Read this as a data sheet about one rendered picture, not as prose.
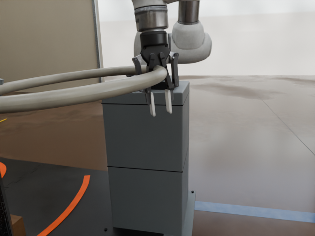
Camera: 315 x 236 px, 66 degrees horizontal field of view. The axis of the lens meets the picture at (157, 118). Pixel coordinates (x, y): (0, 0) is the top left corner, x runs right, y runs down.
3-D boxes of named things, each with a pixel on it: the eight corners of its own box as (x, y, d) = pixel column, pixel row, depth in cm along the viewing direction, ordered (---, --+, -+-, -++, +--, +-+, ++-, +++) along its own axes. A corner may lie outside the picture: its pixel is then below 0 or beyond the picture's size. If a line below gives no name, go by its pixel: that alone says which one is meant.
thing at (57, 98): (-117, 129, 40) (-125, 112, 40) (27, 85, 87) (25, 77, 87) (176, 95, 40) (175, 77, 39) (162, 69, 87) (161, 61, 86)
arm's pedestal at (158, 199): (128, 186, 183) (121, 79, 161) (195, 192, 173) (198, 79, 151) (101, 234, 137) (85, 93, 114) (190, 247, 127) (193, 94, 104)
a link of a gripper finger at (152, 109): (153, 92, 70) (150, 92, 69) (155, 116, 71) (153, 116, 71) (150, 91, 72) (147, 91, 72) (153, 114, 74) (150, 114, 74)
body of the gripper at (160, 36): (163, 31, 72) (166, 63, 74) (135, 33, 69) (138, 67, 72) (172, 28, 65) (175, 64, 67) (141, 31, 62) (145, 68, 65)
